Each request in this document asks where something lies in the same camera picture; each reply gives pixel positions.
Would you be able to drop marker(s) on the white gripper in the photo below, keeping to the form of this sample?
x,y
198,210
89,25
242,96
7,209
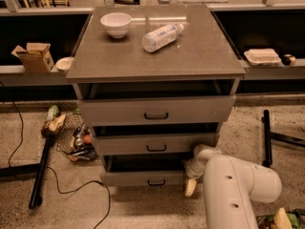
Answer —
x,y
193,170

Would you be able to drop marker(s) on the grey drawer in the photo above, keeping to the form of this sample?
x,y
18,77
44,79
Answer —
x,y
149,111
151,144
145,170

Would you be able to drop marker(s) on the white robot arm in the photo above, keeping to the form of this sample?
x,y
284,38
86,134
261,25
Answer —
x,y
230,186

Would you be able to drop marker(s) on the grey drawer cabinet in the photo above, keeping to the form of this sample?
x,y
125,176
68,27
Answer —
x,y
200,62

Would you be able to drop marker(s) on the open cardboard box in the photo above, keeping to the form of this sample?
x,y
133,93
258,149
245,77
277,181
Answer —
x,y
36,57

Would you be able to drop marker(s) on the black right table leg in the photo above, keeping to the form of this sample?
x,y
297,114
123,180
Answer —
x,y
294,143

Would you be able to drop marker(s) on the white foam food container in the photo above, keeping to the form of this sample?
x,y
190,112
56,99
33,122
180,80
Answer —
x,y
262,56

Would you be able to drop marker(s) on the clear plastic bottle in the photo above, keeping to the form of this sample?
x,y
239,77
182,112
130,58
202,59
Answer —
x,y
161,37

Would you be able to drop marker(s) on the brown bread on floor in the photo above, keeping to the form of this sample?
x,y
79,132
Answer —
x,y
53,127

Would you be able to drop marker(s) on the green bottle on floor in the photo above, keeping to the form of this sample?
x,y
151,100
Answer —
x,y
52,113

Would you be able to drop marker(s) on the small dark round object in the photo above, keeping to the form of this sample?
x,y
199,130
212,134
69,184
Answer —
x,y
288,59

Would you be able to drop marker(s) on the white bowl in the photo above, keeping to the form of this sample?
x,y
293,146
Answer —
x,y
116,24

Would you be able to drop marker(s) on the small white dish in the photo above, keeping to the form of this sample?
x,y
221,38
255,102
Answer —
x,y
64,64

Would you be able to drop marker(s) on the wire basket with food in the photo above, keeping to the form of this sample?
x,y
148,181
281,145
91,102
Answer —
x,y
283,220

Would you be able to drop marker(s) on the wire basket with utensils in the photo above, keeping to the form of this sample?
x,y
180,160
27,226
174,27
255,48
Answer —
x,y
75,139

